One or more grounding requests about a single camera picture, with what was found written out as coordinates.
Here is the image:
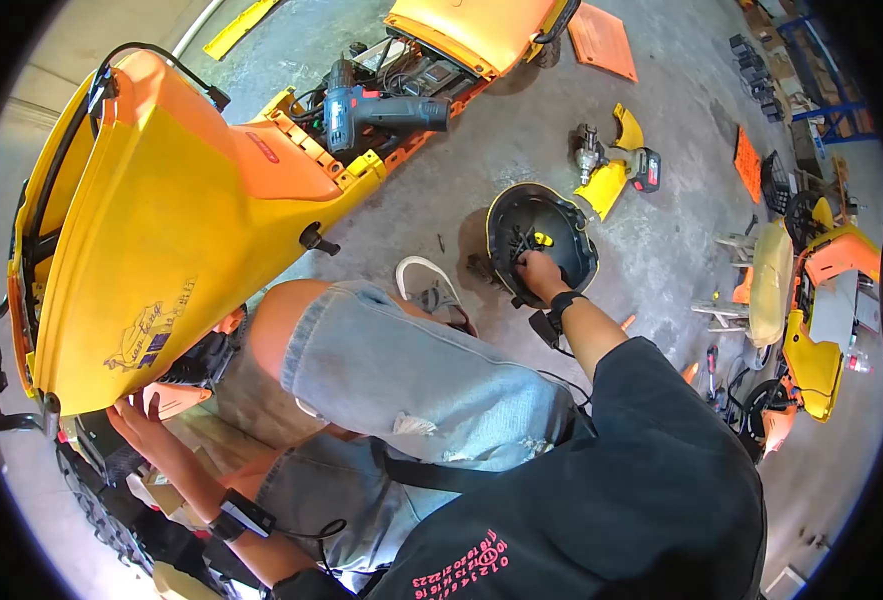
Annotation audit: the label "person's left hand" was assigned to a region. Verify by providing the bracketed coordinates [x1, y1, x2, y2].
[106, 390, 187, 470]

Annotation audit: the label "person's right hand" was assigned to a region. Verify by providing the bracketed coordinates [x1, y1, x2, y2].
[514, 249, 571, 307]

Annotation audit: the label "person's left fingers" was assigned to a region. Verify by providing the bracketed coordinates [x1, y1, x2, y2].
[106, 390, 165, 432]

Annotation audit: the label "yellow scooter front panel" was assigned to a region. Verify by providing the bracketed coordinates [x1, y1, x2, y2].
[8, 48, 390, 418]

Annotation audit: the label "pile of black screws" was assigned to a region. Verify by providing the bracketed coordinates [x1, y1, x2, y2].
[504, 225, 543, 265]

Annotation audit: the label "black helmet with yellow rim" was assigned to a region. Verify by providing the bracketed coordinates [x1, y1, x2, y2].
[485, 182, 600, 310]

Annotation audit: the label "black wrist band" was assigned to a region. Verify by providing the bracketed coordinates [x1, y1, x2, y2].
[527, 291, 589, 351]
[207, 487, 277, 545]

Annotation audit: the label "yellow curved plastic panel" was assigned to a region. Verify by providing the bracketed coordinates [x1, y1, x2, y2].
[572, 102, 646, 222]

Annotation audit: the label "grey impact wrench red battery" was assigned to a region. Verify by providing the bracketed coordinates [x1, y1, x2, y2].
[572, 123, 662, 195]

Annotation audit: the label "person's legs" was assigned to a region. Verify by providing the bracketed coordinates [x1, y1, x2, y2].
[216, 255, 600, 594]

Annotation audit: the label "orange flat plastic panel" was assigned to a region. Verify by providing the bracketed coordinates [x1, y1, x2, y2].
[567, 2, 639, 84]

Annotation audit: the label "yellow orange electric scooter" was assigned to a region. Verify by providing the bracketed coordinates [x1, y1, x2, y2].
[0, 0, 585, 600]

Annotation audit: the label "orange grid panel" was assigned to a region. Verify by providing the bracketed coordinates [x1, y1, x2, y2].
[734, 125, 763, 205]

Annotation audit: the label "pale yellow curved cover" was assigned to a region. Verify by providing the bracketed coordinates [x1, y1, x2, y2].
[747, 219, 795, 348]

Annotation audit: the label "person's body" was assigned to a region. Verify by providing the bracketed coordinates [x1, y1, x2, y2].
[261, 336, 768, 600]

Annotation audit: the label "black plastic basket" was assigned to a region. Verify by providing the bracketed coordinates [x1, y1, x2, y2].
[760, 150, 792, 217]

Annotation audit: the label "row of black boxes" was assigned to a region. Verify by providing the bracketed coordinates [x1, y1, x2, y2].
[728, 33, 787, 125]

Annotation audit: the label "dismantled yellow orange scooter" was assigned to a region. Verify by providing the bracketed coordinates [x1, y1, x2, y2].
[740, 191, 883, 460]

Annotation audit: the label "blue metal shelf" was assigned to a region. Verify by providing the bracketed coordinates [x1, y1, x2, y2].
[775, 0, 882, 147]

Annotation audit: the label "long yellow plastic strip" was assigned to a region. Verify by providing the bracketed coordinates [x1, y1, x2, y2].
[203, 0, 281, 62]

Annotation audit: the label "white slatted frame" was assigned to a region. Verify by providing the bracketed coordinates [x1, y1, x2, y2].
[692, 232, 757, 335]

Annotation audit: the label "blue cordless drill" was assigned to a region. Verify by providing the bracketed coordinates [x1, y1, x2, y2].
[323, 58, 451, 156]

